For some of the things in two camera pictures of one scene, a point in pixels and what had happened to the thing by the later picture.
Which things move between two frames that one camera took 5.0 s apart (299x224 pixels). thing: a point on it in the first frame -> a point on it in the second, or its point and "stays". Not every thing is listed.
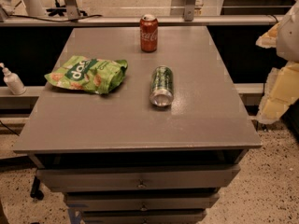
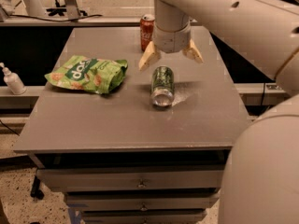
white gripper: (289, 37) -> (171, 40)
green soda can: (162, 92) stays
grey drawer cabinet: (120, 160) stays
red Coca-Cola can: (149, 27) stays
